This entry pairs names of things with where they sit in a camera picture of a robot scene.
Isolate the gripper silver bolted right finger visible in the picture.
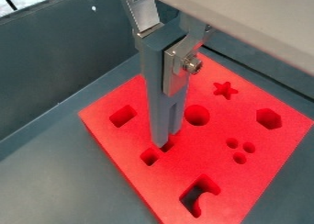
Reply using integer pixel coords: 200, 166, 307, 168
163, 13, 215, 96

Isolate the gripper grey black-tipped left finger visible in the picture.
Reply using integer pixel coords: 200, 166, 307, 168
121, 0, 163, 38

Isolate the red shape-sorting board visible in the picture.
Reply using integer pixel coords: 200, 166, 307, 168
78, 58, 314, 224

